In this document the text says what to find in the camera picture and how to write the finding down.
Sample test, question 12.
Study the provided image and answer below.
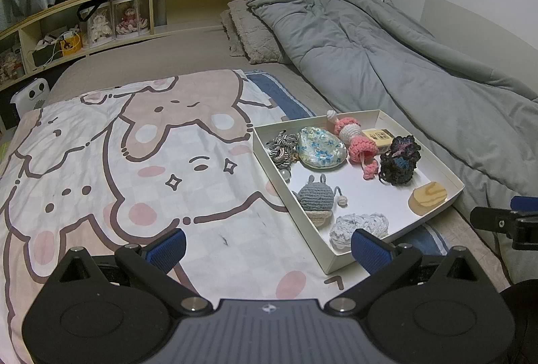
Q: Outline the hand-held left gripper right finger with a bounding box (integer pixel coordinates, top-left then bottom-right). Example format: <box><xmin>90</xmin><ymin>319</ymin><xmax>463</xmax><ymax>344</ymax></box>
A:
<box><xmin>323</xmin><ymin>229</ymin><xmax>490</xmax><ymax>316</ymax></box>

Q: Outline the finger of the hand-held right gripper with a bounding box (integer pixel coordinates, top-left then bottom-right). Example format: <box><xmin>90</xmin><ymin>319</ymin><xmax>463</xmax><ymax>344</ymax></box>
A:
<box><xmin>510</xmin><ymin>196</ymin><xmax>538</xmax><ymax>213</ymax></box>
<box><xmin>470</xmin><ymin>205</ymin><xmax>517</xmax><ymax>232</ymax></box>

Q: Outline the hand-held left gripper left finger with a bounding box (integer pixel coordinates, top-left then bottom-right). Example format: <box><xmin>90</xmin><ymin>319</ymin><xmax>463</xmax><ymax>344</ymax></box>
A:
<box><xmin>46</xmin><ymin>229</ymin><xmax>213</xmax><ymax>316</ymax></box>

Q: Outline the pale blue crochet piece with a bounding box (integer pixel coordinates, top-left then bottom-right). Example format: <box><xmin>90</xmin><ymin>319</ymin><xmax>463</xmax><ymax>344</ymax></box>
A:
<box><xmin>329</xmin><ymin>213</ymin><xmax>389</xmax><ymax>251</ymax></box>

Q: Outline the white cardboard box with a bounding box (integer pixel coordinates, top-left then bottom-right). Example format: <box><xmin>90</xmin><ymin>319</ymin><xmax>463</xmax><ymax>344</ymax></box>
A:
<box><xmin>252</xmin><ymin>109</ymin><xmax>466</xmax><ymax>276</ymax></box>

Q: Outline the oval wooden block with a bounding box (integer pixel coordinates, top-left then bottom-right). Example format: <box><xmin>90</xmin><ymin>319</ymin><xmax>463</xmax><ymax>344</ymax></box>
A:
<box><xmin>408</xmin><ymin>180</ymin><xmax>448</xmax><ymax>215</ymax></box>

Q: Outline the grey crochet doll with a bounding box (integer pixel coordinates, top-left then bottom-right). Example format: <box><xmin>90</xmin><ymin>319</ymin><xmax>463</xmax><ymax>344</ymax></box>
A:
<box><xmin>296</xmin><ymin>174</ymin><xmax>349</xmax><ymax>228</ymax></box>

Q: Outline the dark crochet piece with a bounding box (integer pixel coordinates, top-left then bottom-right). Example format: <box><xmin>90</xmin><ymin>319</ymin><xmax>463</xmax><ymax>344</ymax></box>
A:
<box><xmin>378</xmin><ymin>134</ymin><xmax>422</xmax><ymax>186</ymax></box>

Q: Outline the floral embroidered pouch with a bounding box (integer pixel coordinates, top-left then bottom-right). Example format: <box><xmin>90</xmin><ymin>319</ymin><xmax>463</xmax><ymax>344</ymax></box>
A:
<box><xmin>294</xmin><ymin>126</ymin><xmax>349</xmax><ymax>169</ymax></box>

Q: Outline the pink white crochet doll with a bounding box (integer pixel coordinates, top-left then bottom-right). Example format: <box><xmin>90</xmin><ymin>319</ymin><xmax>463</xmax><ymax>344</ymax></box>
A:
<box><xmin>325</xmin><ymin>110</ymin><xmax>379</xmax><ymax>180</ymax></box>

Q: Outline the small yellow card box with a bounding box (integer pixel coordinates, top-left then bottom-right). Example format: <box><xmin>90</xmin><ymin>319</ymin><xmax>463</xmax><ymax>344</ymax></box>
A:
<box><xmin>361</xmin><ymin>128</ymin><xmax>398</xmax><ymax>150</ymax></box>

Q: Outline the braided cord with pearl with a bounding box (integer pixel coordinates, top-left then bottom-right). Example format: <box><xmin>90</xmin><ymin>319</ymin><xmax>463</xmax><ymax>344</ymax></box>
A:
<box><xmin>265</xmin><ymin>131</ymin><xmax>300</xmax><ymax>180</ymax></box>

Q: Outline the cartoon printed blanket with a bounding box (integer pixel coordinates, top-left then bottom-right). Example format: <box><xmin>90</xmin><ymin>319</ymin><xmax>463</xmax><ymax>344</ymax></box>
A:
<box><xmin>0</xmin><ymin>69</ymin><xmax>349</xmax><ymax>364</ymax></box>

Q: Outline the grey comforter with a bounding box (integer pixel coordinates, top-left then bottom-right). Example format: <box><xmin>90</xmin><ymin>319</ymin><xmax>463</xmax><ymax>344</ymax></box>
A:
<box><xmin>246</xmin><ymin>0</ymin><xmax>538</xmax><ymax>264</ymax></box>

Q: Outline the bed with taupe sheet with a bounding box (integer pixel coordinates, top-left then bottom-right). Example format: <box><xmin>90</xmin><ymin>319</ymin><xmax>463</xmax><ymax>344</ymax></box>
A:
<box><xmin>42</xmin><ymin>26</ymin><xmax>329</xmax><ymax>117</ymax></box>

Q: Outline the white heater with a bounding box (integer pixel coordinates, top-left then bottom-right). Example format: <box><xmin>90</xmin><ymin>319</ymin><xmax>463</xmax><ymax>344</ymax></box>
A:
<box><xmin>9</xmin><ymin>78</ymin><xmax>50</xmax><ymax>125</ymax></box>

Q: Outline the yellow storage box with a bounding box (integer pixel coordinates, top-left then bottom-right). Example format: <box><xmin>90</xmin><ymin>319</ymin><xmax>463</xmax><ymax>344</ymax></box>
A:
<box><xmin>60</xmin><ymin>34</ymin><xmax>82</xmax><ymax>54</ymax></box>

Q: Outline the black box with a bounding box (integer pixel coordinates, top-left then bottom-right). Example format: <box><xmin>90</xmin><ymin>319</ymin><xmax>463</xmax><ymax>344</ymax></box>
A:
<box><xmin>31</xmin><ymin>49</ymin><xmax>64</xmax><ymax>66</ymax></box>

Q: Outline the beige fluffy pillow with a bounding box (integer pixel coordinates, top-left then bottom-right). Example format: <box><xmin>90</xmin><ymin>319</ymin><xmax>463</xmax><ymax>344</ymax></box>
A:
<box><xmin>221</xmin><ymin>0</ymin><xmax>295</xmax><ymax>65</ymax></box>

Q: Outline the clear case with pink doll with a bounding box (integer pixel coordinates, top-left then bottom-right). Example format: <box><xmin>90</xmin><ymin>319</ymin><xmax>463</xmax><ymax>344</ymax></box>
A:
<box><xmin>113</xmin><ymin>0</ymin><xmax>150</xmax><ymax>38</ymax></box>

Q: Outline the clear case with cream doll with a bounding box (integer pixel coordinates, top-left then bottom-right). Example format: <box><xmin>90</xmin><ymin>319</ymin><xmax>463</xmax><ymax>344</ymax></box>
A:
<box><xmin>86</xmin><ymin>3</ymin><xmax>115</xmax><ymax>45</ymax></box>

